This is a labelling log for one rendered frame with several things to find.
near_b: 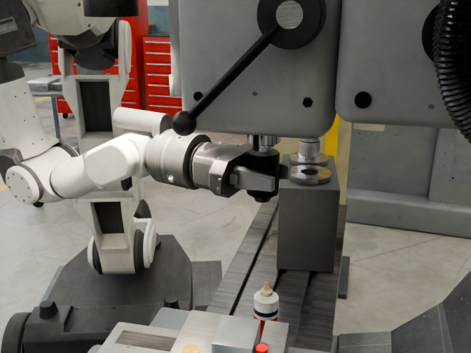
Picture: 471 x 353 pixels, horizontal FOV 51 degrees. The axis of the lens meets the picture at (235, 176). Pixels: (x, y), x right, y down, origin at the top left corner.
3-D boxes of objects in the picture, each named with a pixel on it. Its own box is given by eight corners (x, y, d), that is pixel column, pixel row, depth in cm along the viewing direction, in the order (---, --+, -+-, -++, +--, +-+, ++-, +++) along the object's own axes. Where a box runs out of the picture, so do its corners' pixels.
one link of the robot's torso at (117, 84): (82, 183, 148) (67, 21, 135) (141, 183, 149) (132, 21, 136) (69, 199, 133) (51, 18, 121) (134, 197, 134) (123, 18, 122)
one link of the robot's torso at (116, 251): (97, 251, 170) (71, 136, 141) (155, 249, 171) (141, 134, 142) (89, 287, 158) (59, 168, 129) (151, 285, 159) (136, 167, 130)
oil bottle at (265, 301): (251, 343, 82) (251, 286, 78) (256, 328, 86) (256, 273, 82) (275, 347, 81) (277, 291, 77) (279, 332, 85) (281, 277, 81)
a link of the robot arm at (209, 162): (221, 153, 66) (150, 139, 71) (221, 218, 69) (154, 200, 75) (263, 130, 76) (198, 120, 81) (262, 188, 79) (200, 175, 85)
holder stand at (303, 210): (275, 269, 104) (278, 181, 97) (280, 223, 124) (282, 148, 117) (333, 273, 102) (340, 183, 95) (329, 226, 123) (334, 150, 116)
